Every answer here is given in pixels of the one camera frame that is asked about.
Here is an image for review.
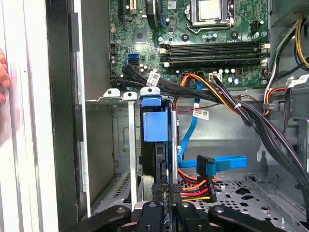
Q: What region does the silver disk bay cage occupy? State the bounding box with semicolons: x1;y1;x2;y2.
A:
84;86;181;213

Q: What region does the silver CPU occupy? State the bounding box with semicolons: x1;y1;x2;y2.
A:
197;0;222;21

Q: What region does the blue SATA wire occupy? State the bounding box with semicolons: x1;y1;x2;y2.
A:
177;81;248;181

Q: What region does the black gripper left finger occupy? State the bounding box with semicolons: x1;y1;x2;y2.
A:
61;182;169;232

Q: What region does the black sleeved wire bundle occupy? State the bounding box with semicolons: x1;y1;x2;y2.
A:
122;65;309;208

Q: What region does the black PC case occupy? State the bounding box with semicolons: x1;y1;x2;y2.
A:
45;0;309;232

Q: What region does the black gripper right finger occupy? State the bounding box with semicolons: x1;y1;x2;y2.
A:
169;183;287;232

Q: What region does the hard disk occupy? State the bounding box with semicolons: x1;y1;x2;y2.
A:
140;95;179;232

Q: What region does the orange yellow black wire bundle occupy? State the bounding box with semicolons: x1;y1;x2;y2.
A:
180;73;242;114

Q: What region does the yellow black power wire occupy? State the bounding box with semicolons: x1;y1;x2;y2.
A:
264;18;309;97

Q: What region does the green motherboard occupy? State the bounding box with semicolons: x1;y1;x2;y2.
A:
108;0;271;89

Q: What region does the CPU socket with metal frame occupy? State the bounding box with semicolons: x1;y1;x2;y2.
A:
186;0;237;34

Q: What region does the black RAM slot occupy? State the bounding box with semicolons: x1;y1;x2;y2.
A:
160;47;270;56
166;56;267;62
159;41;270;49

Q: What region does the bare person hand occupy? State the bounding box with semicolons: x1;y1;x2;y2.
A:
0;48;12;104

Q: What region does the red black twisted wire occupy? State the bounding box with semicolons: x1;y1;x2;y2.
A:
176;94;264;114

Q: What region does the grey power supply unit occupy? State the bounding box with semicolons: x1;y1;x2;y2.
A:
270;0;309;27

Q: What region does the red orange disk power wire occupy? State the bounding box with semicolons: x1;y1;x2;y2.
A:
177;166;218;203

